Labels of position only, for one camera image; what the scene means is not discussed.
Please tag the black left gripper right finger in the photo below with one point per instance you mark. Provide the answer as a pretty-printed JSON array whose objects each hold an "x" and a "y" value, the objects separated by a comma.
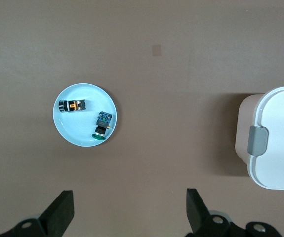
[{"x": 198, "y": 217}]

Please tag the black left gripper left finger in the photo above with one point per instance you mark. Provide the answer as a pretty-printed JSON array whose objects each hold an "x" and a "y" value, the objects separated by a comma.
[{"x": 55, "y": 217}]

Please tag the orange push button switch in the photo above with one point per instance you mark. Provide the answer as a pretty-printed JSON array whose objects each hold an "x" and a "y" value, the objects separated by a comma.
[{"x": 73, "y": 105}]

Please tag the light blue round plate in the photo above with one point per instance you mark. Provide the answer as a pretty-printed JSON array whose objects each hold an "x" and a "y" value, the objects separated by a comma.
[{"x": 80, "y": 128}]

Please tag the white lunch box grey latches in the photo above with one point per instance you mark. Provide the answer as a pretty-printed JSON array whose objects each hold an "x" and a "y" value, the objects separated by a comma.
[{"x": 282, "y": 138}]

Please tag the small brown tape patch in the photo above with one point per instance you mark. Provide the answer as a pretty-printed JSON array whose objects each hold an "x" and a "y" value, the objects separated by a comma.
[{"x": 156, "y": 50}]

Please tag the green push button switch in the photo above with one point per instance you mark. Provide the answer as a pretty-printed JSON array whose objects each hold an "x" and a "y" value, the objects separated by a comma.
[{"x": 102, "y": 124}]

